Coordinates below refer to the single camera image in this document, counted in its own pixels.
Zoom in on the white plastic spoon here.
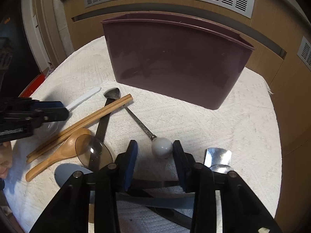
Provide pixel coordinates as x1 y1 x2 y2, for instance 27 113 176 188
34 86 101 139

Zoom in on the metal spoon with white ball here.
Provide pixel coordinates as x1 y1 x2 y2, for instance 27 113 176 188
104 87 173 159

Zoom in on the person's left hand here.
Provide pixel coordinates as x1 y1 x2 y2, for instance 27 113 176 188
0 142 13 179

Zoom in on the red floor mat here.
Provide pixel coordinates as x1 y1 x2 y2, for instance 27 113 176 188
19 73 45 98

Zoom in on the shiny metal spoon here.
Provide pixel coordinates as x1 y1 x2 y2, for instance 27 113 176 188
204 147 233 174

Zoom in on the translucent brown plastic spoon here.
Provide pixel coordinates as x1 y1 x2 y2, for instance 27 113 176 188
75 113 113 172

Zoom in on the lower wooden chopstick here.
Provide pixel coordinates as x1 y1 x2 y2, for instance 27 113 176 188
26 97 134 164

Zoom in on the wooden chopstick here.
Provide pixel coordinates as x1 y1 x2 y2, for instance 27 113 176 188
26 97 134 164
27 94 133 159

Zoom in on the grey plastic rice spoon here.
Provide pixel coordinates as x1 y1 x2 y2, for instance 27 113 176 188
54 163 92 188

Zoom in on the wooden spoon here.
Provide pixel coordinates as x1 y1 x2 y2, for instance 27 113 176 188
25 128 92 182

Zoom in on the white textured table cloth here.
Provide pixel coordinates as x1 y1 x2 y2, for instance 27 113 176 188
4 37 282 232

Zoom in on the upper wooden chopstick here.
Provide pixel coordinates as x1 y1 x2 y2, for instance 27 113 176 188
27 94 133 159

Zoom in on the white shelf cabinet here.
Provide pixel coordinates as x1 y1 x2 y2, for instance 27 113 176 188
21 0 54 77

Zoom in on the maroon plastic utensil caddy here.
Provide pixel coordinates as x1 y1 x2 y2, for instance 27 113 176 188
102 13 254 110

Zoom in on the small grey vent grille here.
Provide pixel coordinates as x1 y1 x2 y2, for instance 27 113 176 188
297 36 311 70

